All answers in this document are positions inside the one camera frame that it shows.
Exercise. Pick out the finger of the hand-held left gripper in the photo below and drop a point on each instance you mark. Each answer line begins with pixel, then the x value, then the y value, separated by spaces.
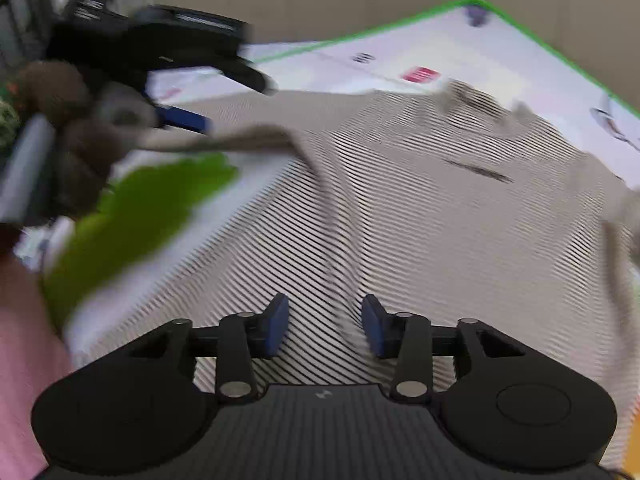
pixel 190 120
pixel 252 77

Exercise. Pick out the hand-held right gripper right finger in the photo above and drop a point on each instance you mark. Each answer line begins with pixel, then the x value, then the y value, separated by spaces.
pixel 372 325

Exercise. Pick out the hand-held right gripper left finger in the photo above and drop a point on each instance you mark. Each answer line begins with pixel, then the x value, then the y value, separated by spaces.
pixel 277 325

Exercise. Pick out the beige black striped shirt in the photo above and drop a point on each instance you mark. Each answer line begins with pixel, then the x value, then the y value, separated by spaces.
pixel 425 210

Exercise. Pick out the person's left hand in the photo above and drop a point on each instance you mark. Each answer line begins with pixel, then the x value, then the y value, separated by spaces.
pixel 55 92

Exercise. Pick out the white green-edged play mat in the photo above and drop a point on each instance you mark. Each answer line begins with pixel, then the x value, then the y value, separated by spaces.
pixel 400 45

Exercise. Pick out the person's pink clothing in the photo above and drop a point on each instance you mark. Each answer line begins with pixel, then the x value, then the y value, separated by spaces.
pixel 25 360

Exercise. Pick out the grey furniture frame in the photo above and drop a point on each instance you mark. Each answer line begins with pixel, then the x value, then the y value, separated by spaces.
pixel 22 5

